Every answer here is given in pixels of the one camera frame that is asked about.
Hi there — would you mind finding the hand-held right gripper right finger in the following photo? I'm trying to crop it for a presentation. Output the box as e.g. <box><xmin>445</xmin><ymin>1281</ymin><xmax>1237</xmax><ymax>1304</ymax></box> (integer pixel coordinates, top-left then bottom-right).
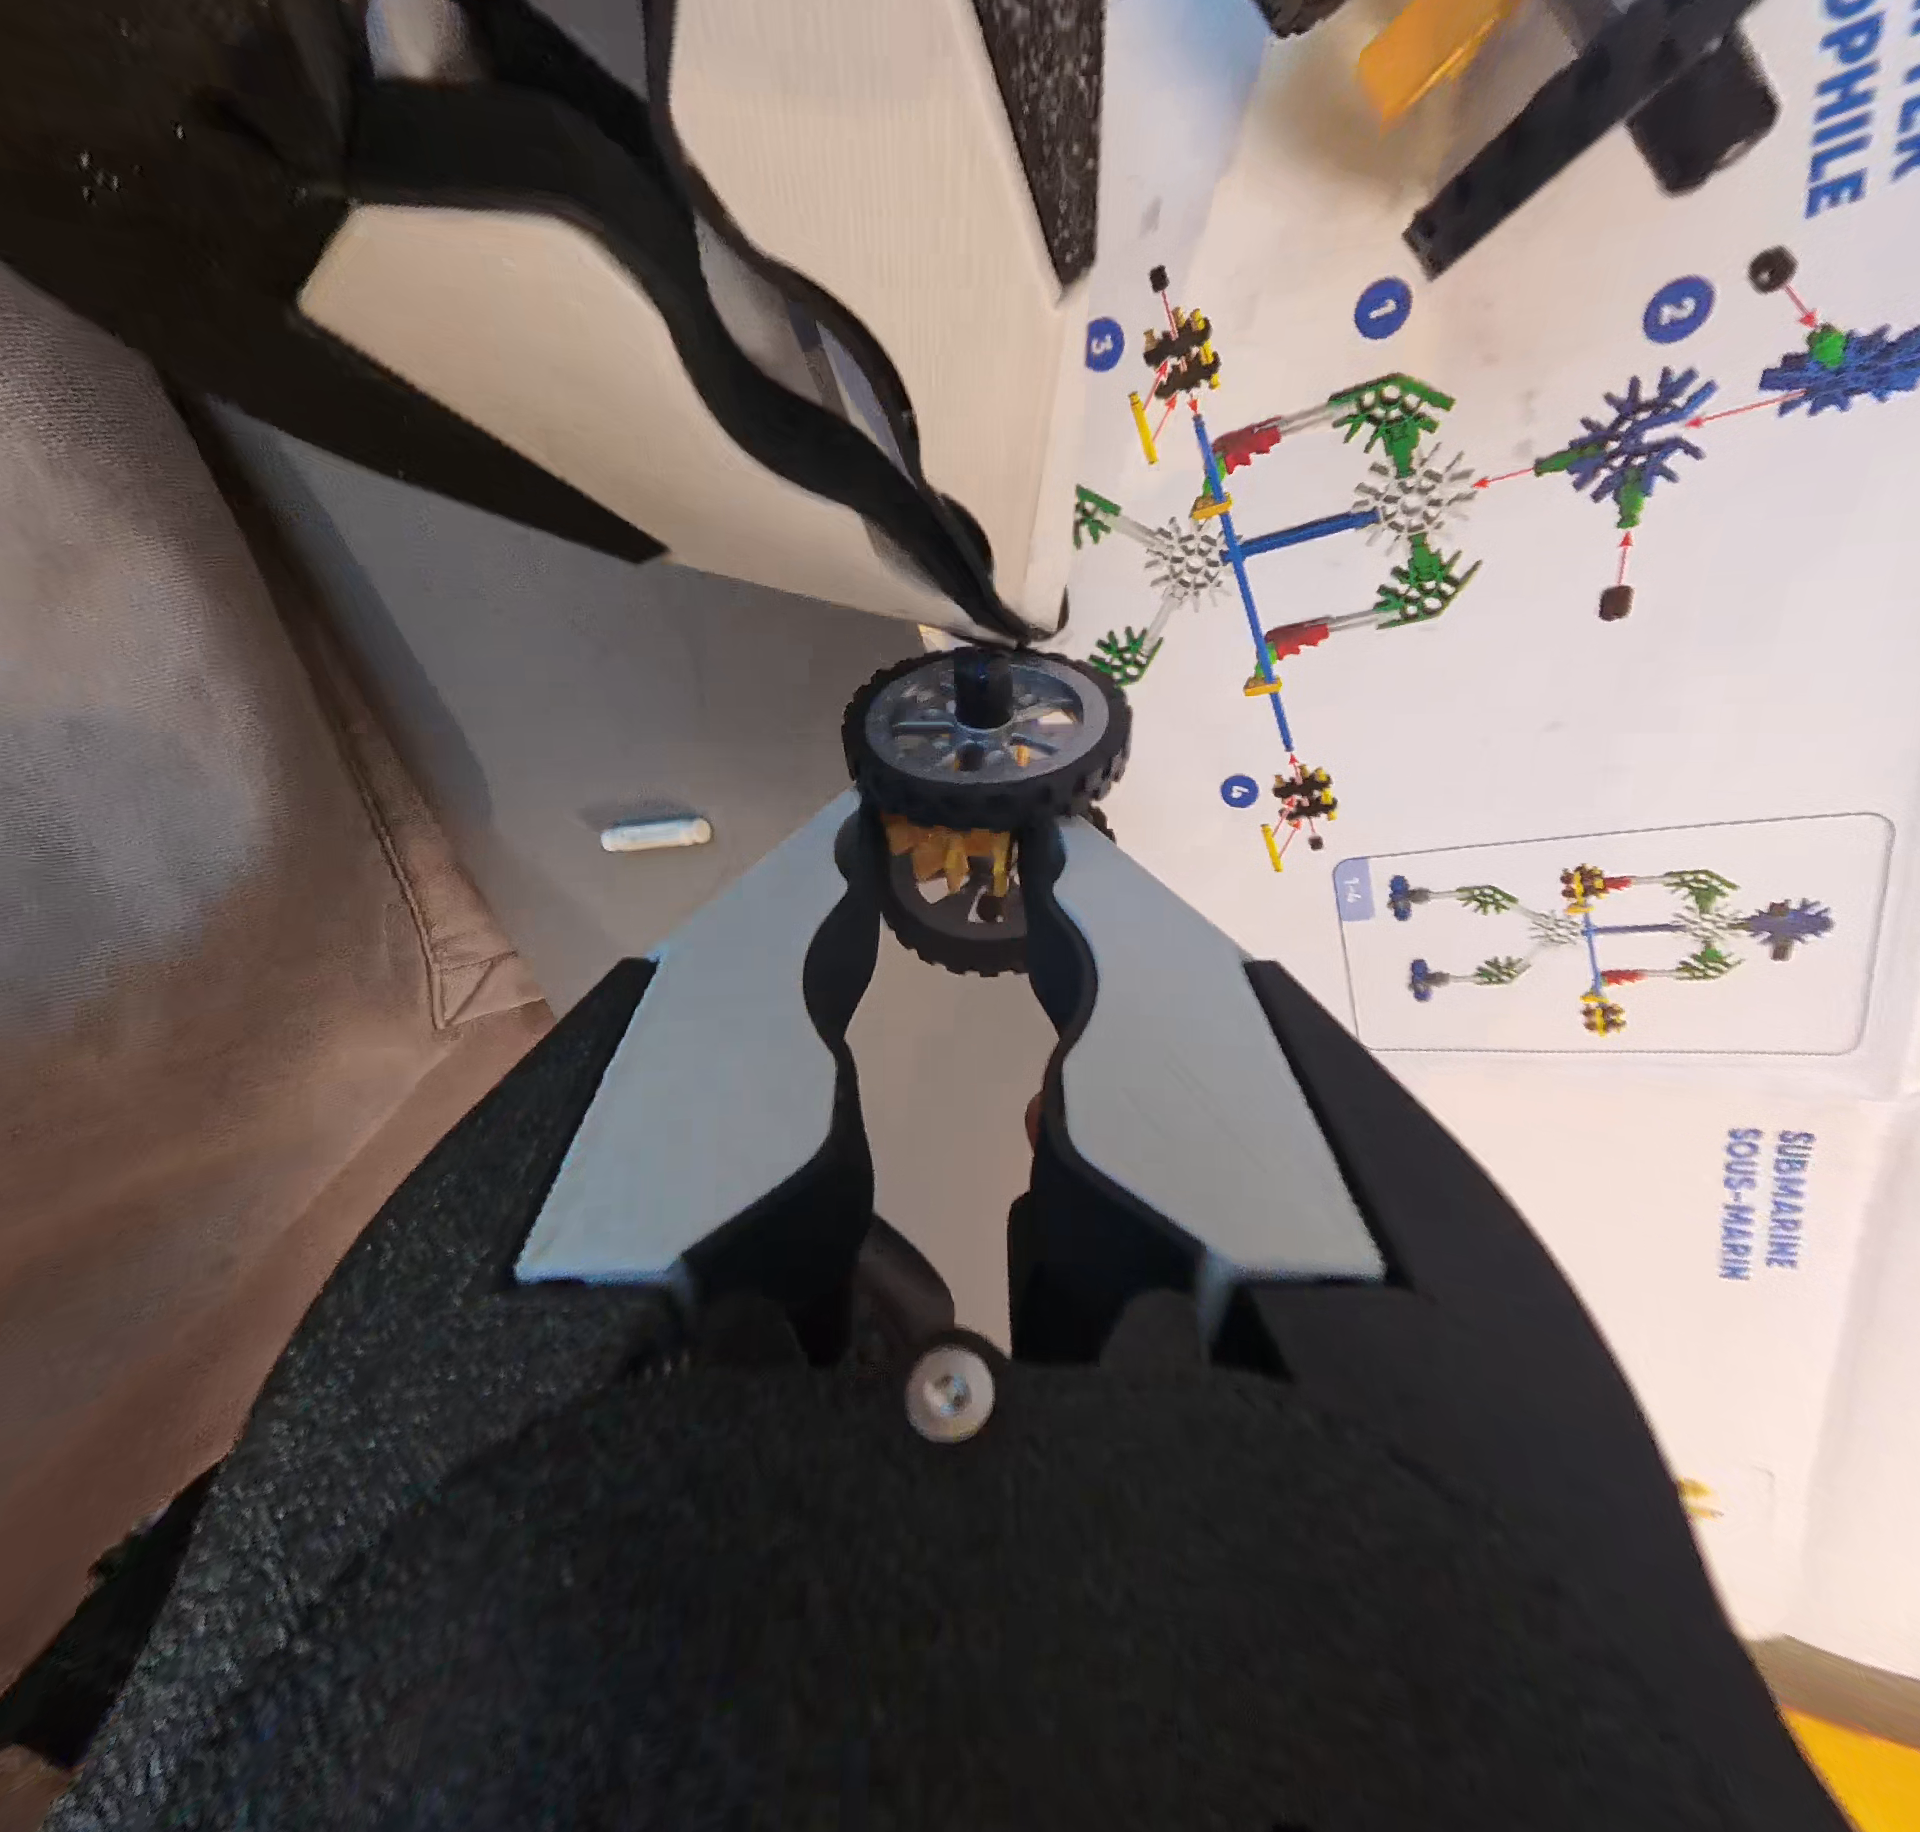
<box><xmin>1032</xmin><ymin>818</ymin><xmax>1391</xmax><ymax>1283</ymax></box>

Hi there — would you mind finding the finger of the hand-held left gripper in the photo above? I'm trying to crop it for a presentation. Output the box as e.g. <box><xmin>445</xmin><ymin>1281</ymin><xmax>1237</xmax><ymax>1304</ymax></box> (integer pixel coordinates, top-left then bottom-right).
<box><xmin>294</xmin><ymin>88</ymin><xmax>1053</xmax><ymax>637</ymax></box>
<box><xmin>643</xmin><ymin>0</ymin><xmax>1075</xmax><ymax>598</ymax></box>

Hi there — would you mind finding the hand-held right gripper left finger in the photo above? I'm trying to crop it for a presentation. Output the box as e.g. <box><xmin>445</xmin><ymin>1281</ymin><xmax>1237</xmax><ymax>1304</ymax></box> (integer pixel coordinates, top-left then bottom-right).
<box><xmin>518</xmin><ymin>789</ymin><xmax>874</xmax><ymax>1291</ymax></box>

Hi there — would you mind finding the toy wheel pair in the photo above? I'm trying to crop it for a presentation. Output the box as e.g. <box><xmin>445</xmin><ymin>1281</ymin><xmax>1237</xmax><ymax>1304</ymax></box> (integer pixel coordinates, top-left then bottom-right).
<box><xmin>1237</xmin><ymin>0</ymin><xmax>1864</xmax><ymax>279</ymax></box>
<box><xmin>836</xmin><ymin>642</ymin><xmax>1139</xmax><ymax>981</ymax></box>

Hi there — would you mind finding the white printed instruction sheet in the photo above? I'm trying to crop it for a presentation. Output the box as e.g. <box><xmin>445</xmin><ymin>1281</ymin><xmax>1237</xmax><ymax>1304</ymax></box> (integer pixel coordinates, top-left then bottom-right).
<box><xmin>901</xmin><ymin>0</ymin><xmax>1920</xmax><ymax>1717</ymax></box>

